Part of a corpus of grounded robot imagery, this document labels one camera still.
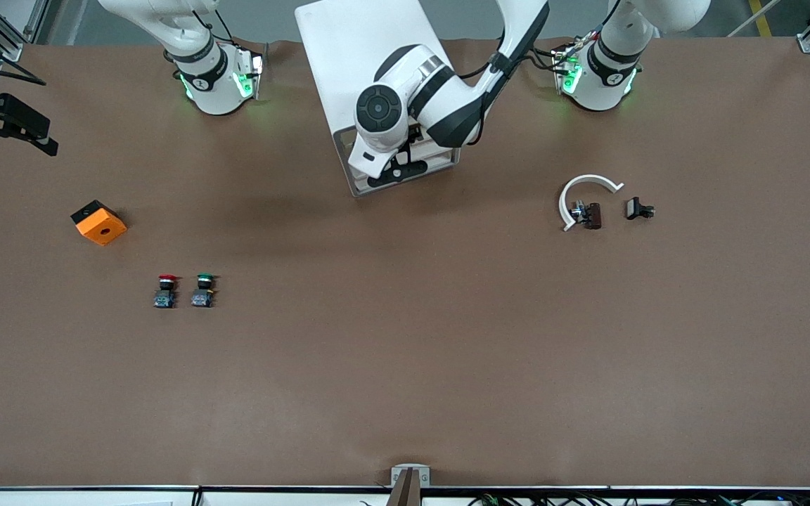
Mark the white table edge rail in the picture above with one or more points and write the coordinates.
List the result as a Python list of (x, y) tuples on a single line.
[(292, 499)]

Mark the grey metal edge bracket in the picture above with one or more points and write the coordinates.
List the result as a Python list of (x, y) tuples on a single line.
[(425, 476)]

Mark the orange button enclosure box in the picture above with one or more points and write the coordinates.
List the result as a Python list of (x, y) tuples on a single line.
[(104, 228)]

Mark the white curved plastic arc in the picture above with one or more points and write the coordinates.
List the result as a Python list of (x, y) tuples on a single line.
[(588, 178)]

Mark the brown and metal small component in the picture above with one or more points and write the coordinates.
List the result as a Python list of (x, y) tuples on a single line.
[(593, 216)]

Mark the brown table cover sheet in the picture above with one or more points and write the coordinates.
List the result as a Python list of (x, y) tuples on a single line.
[(447, 351)]

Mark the small black clip component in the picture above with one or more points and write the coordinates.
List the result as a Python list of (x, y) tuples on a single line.
[(634, 208)]

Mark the red push button switch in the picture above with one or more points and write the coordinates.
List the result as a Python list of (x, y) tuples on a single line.
[(164, 299)]

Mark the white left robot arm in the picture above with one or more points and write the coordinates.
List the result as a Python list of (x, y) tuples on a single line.
[(605, 95)]

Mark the green push button switch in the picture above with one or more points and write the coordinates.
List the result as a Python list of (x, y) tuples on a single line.
[(201, 299)]

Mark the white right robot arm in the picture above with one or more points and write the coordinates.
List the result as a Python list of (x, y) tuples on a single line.
[(215, 91)]

